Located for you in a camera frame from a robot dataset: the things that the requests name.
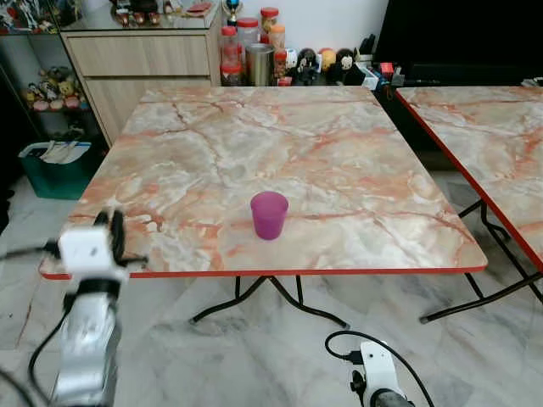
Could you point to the tall red-lid plastic jar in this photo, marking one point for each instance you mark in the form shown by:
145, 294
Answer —
230, 55

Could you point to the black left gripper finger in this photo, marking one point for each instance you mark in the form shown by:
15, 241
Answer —
118, 220
102, 219

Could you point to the stainless steel canister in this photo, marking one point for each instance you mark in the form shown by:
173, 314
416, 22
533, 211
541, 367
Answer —
259, 66

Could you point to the black plush figurine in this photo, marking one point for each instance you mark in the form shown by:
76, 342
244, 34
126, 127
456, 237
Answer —
344, 65
307, 66

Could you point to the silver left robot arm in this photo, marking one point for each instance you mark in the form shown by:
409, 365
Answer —
89, 339

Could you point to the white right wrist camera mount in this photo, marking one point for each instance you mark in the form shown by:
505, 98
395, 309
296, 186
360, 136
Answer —
377, 366

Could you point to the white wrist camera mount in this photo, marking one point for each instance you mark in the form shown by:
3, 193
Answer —
85, 250
377, 366

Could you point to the white papers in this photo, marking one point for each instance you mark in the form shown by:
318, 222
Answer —
59, 151

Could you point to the yellow plush figurine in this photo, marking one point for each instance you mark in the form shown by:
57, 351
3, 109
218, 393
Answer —
327, 58

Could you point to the brown plush bear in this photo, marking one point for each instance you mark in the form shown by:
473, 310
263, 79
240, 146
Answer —
61, 82

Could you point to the purple plastic cup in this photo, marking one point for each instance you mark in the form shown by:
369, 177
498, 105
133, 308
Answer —
269, 216

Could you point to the green plastic bin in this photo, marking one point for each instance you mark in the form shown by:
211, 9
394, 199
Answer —
55, 178

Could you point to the glass display shelf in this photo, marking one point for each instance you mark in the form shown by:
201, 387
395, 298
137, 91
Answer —
34, 51

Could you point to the black television screen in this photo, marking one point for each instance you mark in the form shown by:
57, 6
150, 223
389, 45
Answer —
467, 38

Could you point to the light wooden drawer cabinet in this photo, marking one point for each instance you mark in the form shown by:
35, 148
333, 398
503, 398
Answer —
144, 55

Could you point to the clear red-lid plastic jar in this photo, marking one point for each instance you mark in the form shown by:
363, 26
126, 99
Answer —
248, 32

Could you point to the small red box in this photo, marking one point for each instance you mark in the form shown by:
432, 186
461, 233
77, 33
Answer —
386, 69

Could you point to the red-lid jar orange contents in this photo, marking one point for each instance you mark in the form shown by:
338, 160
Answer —
269, 19

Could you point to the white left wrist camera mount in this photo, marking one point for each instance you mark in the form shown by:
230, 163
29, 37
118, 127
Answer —
85, 250

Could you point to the marble-pattern folding table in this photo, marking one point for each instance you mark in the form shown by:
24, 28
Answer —
271, 153
492, 144

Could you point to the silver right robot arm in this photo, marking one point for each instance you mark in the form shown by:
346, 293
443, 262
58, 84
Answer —
389, 399

